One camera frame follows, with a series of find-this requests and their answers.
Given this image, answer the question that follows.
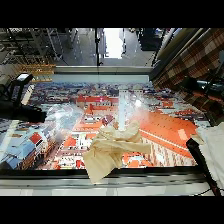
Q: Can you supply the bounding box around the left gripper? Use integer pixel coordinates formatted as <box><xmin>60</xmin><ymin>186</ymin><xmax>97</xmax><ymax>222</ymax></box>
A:
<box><xmin>5</xmin><ymin>100</ymin><xmax>48</xmax><ymax>124</ymax></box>

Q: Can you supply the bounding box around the beige garment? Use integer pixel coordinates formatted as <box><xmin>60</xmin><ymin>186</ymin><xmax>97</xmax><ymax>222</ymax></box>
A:
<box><xmin>82</xmin><ymin>119</ymin><xmax>153</xmax><ymax>185</ymax></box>

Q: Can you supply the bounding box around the checked shirt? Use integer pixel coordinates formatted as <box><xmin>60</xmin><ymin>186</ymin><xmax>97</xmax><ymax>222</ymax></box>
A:
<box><xmin>149</xmin><ymin>28</ymin><xmax>224</xmax><ymax>125</ymax></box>

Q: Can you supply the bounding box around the white garment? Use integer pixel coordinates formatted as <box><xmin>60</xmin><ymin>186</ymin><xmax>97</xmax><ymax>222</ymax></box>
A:
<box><xmin>191</xmin><ymin>121</ymin><xmax>224</xmax><ymax>192</ymax></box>

